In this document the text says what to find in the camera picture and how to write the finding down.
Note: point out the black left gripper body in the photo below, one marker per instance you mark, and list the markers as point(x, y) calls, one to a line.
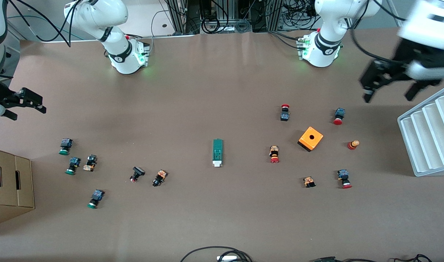
point(403, 55)

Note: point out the green load switch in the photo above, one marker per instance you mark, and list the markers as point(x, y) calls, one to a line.
point(217, 151)

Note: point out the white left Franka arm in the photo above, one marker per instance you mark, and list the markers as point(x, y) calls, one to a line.
point(322, 51)

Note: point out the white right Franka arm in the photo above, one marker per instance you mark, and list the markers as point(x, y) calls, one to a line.
point(116, 43)

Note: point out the white ribbed plastic tray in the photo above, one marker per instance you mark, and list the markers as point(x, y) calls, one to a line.
point(425, 138)

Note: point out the red push button blue block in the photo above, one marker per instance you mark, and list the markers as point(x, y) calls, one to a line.
point(344, 178)
point(339, 116)

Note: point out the green push button blue block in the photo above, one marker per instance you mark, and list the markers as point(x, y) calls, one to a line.
point(95, 198)
point(65, 146)
point(73, 165)

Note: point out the brown cardboard box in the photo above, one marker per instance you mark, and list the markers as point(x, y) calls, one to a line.
point(11, 182)

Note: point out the red yellow button head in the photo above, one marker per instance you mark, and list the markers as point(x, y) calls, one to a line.
point(353, 145)

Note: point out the black push button orange block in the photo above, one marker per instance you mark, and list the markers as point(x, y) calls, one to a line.
point(159, 177)
point(90, 162)

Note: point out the red push button black block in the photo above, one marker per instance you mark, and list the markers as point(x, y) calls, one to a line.
point(285, 113)

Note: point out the orange black contact block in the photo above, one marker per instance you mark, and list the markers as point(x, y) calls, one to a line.
point(309, 181)

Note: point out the black square push button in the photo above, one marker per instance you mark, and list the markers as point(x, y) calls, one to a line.
point(137, 174)

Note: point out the red push button orange block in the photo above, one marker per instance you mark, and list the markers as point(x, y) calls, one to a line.
point(274, 154)

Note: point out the white platform board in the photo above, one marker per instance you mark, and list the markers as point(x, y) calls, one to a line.
point(162, 18)

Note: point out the white plug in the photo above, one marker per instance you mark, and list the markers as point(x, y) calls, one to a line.
point(227, 258)

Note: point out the aluminium frame bar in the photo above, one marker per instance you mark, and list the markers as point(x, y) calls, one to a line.
point(393, 12)

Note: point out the orange button enclosure box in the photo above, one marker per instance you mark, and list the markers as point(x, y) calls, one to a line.
point(310, 138)

